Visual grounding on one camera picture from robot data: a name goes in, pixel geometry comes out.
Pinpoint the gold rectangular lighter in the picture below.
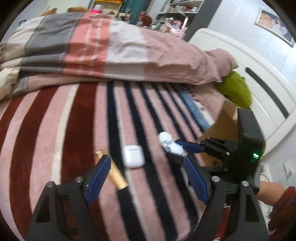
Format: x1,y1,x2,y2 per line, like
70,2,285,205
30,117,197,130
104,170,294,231
96,149,128,190

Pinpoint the person's right forearm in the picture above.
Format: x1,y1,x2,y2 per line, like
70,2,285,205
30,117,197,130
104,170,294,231
256,181,285,206

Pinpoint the person's right hand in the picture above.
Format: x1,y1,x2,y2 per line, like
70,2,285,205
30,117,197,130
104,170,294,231
255,181,264,200

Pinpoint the brown cardboard box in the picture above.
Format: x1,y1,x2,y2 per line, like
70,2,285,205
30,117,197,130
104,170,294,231
199,100,242,167

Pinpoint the white earbuds case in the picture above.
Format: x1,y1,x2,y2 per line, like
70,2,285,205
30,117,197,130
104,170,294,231
123,145,145,169

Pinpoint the white bed headboard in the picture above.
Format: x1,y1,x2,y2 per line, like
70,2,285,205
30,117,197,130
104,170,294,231
189,28,295,153

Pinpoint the green plush toy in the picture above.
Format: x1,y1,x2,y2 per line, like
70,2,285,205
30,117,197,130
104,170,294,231
214,71,252,109

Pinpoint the striped plush blanket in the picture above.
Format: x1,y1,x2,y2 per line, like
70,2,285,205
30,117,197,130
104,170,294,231
1,81,203,240

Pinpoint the pink pillow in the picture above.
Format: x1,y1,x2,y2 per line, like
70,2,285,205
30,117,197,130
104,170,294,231
206,49,238,78

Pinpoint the cluttered storage shelf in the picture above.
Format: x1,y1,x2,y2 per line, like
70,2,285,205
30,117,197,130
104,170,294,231
151,1,204,39

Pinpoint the cream blanket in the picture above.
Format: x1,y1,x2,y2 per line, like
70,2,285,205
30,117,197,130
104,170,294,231
0,67,20,100

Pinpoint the teal curtain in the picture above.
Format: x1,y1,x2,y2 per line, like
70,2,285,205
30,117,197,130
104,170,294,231
120,0,151,25

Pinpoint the pink grey patchwork duvet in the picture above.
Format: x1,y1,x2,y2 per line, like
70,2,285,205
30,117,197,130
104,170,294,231
1,13,221,85

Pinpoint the pink water bottle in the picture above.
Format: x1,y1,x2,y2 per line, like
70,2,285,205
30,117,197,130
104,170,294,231
91,4,104,14

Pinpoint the framed wall picture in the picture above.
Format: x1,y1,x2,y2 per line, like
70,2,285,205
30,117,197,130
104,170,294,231
255,9,295,47

